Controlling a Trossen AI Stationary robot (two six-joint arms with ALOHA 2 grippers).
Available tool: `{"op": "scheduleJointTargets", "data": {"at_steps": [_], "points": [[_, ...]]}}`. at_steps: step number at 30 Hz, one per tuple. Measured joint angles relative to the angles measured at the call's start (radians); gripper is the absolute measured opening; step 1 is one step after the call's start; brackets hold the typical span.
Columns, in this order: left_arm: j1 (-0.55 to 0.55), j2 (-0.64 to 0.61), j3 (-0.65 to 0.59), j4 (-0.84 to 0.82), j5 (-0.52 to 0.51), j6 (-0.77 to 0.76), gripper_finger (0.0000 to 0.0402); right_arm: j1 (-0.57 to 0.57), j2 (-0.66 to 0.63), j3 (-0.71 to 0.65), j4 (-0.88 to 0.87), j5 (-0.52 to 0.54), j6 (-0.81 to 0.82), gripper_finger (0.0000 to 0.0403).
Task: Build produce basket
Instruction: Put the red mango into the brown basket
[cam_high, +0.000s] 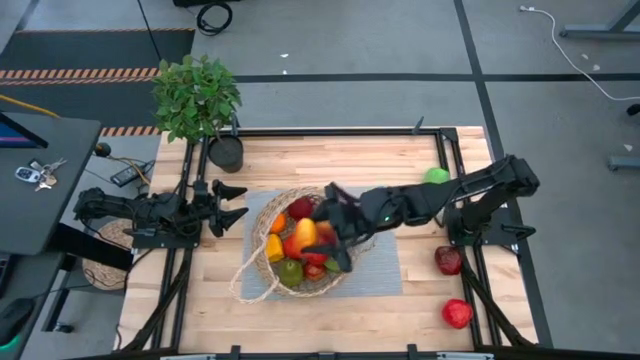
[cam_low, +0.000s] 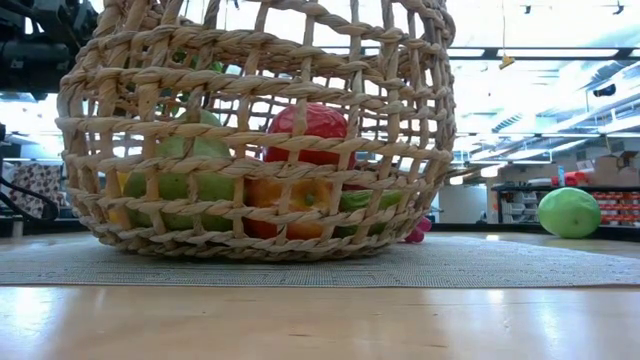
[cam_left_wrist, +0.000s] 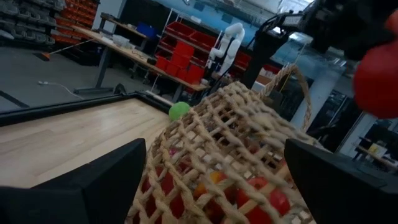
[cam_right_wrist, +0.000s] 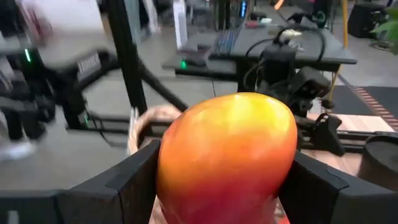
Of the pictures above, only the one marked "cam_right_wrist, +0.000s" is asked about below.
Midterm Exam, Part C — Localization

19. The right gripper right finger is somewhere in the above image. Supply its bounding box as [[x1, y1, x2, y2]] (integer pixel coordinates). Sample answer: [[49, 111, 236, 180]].
[[277, 151, 351, 224]]

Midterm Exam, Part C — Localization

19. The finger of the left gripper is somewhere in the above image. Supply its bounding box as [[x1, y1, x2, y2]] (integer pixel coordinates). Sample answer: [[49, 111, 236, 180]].
[[295, 116, 314, 149], [312, 112, 346, 156]]

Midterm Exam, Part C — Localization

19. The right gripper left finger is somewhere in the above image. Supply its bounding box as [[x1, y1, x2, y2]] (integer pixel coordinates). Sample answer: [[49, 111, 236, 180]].
[[58, 139, 162, 224]]

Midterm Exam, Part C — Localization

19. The red orange mango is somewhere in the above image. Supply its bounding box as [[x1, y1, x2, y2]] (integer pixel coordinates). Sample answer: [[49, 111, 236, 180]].
[[155, 91, 299, 224]]

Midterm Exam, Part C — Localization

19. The woven wicker basket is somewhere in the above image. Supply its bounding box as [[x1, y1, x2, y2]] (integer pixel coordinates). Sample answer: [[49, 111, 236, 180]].
[[126, 104, 184, 156]]

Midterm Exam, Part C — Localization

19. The black round knob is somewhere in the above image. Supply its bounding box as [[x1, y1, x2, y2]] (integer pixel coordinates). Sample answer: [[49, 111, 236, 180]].
[[321, 98, 336, 110]]

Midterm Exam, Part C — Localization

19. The black hazard striped floor mat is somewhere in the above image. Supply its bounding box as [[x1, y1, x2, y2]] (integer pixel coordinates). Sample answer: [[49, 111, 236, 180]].
[[329, 85, 398, 131]]

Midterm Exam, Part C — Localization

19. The dark grey plant pot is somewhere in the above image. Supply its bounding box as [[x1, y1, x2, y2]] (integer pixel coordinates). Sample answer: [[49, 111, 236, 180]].
[[357, 135, 398, 192]]

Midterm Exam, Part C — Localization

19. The black desk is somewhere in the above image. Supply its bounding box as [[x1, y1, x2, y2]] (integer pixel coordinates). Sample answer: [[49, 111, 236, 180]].
[[162, 26, 358, 94]]

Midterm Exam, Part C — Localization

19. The black box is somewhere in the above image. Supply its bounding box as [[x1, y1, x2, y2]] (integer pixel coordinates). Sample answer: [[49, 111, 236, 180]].
[[347, 2, 386, 40]]

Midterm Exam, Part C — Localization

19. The green leafy plant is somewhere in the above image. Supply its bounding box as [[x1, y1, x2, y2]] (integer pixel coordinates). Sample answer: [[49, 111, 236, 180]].
[[369, 6, 398, 55]]

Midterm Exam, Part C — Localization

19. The black machine with label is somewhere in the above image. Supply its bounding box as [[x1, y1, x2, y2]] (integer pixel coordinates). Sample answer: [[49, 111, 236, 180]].
[[0, 46, 121, 141]]

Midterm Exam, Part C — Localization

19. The white board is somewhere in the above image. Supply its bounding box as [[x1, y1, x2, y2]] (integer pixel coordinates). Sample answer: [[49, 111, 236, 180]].
[[17, 0, 108, 68]]

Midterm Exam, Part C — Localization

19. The black metal table frame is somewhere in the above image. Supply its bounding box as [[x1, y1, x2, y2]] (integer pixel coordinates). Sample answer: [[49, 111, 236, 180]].
[[62, 0, 398, 153]]

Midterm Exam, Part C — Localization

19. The white post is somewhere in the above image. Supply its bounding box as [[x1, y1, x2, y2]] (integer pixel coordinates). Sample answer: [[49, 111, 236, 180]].
[[172, 0, 190, 50]]

